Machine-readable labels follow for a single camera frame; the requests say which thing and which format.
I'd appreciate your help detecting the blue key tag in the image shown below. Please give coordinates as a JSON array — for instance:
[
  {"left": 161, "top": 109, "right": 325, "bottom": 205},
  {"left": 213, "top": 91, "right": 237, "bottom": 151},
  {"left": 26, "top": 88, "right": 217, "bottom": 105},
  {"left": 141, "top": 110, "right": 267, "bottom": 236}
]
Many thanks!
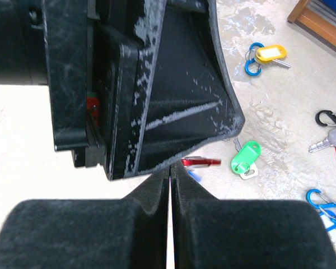
[
  {"left": 187, "top": 169, "right": 202, "bottom": 183},
  {"left": 321, "top": 214, "right": 336, "bottom": 232}
]

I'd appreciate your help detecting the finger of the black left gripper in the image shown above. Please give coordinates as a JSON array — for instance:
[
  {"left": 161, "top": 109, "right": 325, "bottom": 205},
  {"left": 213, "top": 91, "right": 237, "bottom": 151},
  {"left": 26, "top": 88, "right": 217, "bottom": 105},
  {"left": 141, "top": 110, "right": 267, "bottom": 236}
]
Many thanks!
[{"left": 134, "top": 1, "right": 245, "bottom": 175}]

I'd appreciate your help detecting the yellow key tag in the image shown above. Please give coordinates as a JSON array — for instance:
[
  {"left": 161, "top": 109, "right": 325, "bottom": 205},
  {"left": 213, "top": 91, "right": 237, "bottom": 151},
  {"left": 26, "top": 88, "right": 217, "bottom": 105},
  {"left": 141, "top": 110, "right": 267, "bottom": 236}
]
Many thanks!
[{"left": 255, "top": 44, "right": 287, "bottom": 63}]

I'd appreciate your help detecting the blue S carabiner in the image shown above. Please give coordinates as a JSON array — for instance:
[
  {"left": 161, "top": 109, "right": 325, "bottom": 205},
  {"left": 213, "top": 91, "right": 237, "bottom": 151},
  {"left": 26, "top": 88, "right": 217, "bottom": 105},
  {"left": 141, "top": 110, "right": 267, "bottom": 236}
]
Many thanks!
[
  {"left": 305, "top": 189, "right": 336, "bottom": 224},
  {"left": 244, "top": 42, "right": 264, "bottom": 77}
]

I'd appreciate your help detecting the wooden shelf rack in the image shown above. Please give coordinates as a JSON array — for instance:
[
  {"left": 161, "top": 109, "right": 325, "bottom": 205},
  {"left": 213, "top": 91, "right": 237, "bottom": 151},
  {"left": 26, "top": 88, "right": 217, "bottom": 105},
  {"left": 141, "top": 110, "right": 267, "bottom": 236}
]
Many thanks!
[{"left": 287, "top": 0, "right": 336, "bottom": 52}]

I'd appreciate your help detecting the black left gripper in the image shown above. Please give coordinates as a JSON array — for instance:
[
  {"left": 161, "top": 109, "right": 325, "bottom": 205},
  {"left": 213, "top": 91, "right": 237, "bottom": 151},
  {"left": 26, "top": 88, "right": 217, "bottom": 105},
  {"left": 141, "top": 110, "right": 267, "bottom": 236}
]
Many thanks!
[{"left": 0, "top": 1, "right": 167, "bottom": 179}]

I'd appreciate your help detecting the red S carabiner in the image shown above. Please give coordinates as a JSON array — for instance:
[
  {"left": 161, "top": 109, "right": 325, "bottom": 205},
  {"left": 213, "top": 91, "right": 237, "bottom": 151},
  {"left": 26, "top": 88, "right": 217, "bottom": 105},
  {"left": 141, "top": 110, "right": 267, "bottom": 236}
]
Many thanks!
[{"left": 181, "top": 156, "right": 221, "bottom": 168}]

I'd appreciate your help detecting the green key tag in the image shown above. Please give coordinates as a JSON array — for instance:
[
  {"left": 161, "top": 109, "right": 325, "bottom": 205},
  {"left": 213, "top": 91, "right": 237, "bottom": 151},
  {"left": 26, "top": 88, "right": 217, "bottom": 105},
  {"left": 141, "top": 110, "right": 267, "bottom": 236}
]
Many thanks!
[{"left": 231, "top": 141, "right": 261, "bottom": 174}]

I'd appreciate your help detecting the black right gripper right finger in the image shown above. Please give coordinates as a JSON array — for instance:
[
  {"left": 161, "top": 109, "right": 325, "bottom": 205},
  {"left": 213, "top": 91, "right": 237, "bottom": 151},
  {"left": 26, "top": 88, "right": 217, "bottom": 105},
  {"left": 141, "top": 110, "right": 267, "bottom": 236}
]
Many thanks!
[{"left": 170, "top": 164, "right": 336, "bottom": 268}]

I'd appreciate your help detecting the silver key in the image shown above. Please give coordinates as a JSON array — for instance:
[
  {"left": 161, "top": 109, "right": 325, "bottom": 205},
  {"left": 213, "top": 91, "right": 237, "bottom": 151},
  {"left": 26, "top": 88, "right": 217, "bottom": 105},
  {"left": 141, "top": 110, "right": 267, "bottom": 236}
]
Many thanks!
[
  {"left": 308, "top": 129, "right": 336, "bottom": 153},
  {"left": 231, "top": 137, "right": 261, "bottom": 180},
  {"left": 272, "top": 59, "right": 291, "bottom": 68}
]

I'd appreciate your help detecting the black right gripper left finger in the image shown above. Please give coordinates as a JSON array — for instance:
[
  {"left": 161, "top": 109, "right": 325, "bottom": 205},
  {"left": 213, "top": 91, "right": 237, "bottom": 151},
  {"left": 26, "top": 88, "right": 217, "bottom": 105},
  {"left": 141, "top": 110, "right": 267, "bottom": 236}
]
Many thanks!
[{"left": 0, "top": 171, "right": 169, "bottom": 268}]

